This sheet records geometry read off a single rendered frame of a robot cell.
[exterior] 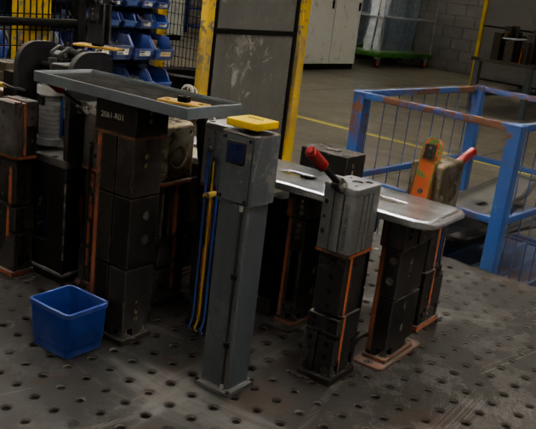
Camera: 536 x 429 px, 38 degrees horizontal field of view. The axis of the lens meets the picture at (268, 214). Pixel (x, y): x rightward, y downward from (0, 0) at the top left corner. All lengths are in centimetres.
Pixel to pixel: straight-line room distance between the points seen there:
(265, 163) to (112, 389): 45
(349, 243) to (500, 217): 199
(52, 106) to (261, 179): 65
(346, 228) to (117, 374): 46
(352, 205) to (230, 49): 363
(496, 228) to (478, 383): 178
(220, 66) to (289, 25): 68
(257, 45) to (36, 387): 393
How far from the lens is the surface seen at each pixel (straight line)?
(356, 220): 131
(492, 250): 331
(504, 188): 324
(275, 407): 133
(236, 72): 496
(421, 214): 144
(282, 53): 526
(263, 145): 121
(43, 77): 147
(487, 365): 163
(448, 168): 161
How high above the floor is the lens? 137
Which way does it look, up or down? 16 degrees down
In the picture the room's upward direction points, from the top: 7 degrees clockwise
